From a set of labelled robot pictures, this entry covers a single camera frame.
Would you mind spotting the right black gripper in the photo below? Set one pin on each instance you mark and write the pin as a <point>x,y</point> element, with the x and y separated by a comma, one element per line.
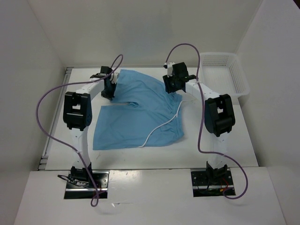
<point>168,88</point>

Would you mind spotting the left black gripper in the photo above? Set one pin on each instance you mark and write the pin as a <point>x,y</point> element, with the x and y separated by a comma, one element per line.
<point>110,95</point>

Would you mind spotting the light blue shorts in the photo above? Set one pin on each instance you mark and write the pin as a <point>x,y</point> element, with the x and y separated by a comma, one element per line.
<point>142,114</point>

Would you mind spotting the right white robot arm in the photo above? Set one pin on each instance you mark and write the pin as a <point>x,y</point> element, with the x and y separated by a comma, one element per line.
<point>217,115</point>

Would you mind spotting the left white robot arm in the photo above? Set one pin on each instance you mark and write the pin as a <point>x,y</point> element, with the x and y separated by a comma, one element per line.
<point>77,115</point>

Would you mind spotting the white perforated plastic basket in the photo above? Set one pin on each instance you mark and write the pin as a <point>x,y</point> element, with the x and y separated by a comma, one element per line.
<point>222,72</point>

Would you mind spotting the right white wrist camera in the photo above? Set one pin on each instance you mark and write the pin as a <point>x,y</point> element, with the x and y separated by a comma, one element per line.
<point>169,67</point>

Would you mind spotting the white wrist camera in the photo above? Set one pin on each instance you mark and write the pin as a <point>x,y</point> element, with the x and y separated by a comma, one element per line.
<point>169,67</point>
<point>114,78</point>

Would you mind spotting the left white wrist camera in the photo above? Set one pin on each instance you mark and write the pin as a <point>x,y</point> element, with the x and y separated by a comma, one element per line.
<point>114,78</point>

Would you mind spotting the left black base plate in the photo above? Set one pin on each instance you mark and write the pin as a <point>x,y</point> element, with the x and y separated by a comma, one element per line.
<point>83,190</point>

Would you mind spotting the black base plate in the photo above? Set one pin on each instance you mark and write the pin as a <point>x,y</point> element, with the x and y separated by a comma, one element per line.
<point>202,187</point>
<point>83,190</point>

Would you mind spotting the aluminium table edge rail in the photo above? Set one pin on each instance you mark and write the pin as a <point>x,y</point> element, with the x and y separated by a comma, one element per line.
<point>49,141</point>

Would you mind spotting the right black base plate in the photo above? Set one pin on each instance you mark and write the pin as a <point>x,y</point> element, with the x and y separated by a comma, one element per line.
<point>202,187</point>

